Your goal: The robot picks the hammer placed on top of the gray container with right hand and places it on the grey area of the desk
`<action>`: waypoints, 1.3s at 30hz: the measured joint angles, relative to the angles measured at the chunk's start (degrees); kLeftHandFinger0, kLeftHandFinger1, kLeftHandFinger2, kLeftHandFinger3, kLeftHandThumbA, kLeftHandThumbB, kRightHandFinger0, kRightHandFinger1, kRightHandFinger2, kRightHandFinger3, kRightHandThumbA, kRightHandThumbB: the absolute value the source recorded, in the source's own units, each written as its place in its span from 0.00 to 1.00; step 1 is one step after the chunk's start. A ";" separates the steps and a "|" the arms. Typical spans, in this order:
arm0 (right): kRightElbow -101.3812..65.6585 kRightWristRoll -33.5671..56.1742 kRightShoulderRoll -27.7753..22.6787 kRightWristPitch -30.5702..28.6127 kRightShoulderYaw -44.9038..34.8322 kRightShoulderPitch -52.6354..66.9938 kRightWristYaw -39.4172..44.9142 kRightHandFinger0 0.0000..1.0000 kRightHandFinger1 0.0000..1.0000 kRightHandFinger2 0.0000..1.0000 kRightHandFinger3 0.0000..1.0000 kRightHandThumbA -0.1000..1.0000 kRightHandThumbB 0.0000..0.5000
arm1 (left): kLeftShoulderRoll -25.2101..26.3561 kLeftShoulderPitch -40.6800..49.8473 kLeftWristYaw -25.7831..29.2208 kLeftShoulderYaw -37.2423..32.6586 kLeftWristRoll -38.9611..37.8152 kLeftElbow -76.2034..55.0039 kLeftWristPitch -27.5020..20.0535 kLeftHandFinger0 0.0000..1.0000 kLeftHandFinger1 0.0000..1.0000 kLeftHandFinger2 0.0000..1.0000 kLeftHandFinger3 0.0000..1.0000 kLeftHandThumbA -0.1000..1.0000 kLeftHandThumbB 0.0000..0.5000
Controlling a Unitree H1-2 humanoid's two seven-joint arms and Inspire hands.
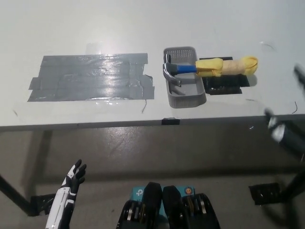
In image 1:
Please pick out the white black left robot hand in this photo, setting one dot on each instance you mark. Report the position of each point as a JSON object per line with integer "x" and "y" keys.
{"x": 62, "y": 198}

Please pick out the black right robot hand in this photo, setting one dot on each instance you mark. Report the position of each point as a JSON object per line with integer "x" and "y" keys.
{"x": 277, "y": 131}

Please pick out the blue hammer with yellow wrap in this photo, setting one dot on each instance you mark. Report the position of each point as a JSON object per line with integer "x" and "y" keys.
{"x": 233, "y": 66}

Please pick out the black tape patch on desk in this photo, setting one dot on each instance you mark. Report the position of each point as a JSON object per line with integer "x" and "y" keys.
{"x": 224, "y": 84}

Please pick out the gray perforated plastic container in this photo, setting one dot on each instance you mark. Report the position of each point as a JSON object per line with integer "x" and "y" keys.
{"x": 186, "y": 93}

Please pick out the black teal robot body blocks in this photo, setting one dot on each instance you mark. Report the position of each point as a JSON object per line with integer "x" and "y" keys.
{"x": 171, "y": 207}

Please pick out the black table leg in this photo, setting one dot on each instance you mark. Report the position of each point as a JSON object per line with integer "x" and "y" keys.
{"x": 14, "y": 194}
{"x": 294, "y": 183}

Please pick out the thin dark thread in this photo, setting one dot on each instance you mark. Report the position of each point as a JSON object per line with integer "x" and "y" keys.
{"x": 144, "y": 106}

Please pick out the gray duct tape patch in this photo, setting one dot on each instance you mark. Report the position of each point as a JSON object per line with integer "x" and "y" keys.
{"x": 90, "y": 78}

